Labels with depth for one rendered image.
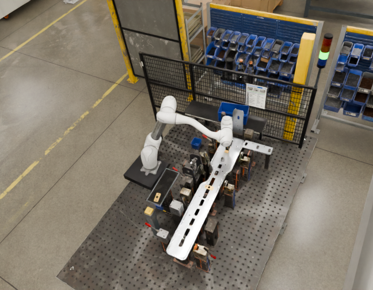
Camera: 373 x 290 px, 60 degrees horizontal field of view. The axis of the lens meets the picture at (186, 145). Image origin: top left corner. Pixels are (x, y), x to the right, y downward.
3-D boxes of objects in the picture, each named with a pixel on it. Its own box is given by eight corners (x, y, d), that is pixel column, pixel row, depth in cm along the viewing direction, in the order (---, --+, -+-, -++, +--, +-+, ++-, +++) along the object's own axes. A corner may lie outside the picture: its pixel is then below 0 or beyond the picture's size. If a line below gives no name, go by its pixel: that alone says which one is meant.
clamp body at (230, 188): (233, 210, 315) (233, 191, 289) (221, 206, 320) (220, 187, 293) (236, 202, 320) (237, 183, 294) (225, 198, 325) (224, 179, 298)
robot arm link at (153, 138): (141, 152, 353) (145, 137, 367) (155, 156, 356) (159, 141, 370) (161, 105, 296) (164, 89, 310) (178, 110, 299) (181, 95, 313)
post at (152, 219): (159, 239, 304) (151, 217, 271) (152, 236, 307) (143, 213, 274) (163, 232, 309) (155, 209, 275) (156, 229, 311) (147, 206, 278)
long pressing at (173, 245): (187, 263, 258) (187, 262, 257) (163, 252, 266) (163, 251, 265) (245, 140, 333) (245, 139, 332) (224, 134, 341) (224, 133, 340)
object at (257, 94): (265, 110, 337) (267, 87, 313) (244, 105, 344) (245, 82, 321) (265, 109, 338) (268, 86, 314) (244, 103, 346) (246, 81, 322)
